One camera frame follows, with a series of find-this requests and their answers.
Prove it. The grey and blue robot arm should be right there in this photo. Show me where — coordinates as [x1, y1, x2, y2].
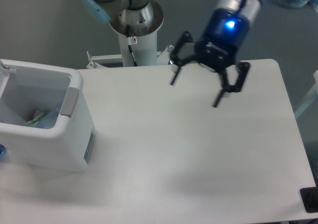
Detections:
[82, 0, 265, 107]

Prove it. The white plastic bag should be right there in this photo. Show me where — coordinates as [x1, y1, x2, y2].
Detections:
[25, 113, 47, 127]

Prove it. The white frame at right edge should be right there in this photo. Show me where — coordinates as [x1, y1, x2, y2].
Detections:
[294, 71, 318, 119]

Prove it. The white paper inside trash can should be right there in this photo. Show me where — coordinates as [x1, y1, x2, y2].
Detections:
[32, 109, 46, 121]

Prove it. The black device at table edge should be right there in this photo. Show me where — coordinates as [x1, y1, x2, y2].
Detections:
[300, 187, 318, 213]

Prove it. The black cable on pedestal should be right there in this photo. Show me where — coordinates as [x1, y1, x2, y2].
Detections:
[126, 24, 138, 67]

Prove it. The white trash can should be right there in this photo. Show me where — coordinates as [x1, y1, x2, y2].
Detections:
[0, 59, 94, 172]

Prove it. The clear plastic water bottle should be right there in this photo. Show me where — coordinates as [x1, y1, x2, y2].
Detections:
[36, 102, 62, 129]

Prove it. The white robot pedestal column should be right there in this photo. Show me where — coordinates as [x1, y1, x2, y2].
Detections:
[110, 0, 164, 67]

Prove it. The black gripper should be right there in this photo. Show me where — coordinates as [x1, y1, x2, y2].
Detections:
[169, 7, 254, 108]

